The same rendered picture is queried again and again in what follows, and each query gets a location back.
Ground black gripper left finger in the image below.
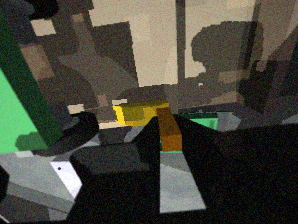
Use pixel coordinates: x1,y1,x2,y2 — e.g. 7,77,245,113
69,116,160,214

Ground green tray floor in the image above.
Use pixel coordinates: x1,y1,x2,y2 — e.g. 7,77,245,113
194,121,211,128

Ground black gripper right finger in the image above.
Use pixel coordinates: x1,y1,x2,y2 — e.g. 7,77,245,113
173,114,298,208

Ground yellow wedge with orange handle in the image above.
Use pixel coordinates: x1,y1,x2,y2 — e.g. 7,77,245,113
113,99,182,152

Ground small green trolley with black wheels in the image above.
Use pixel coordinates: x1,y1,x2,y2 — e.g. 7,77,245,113
0,0,99,158

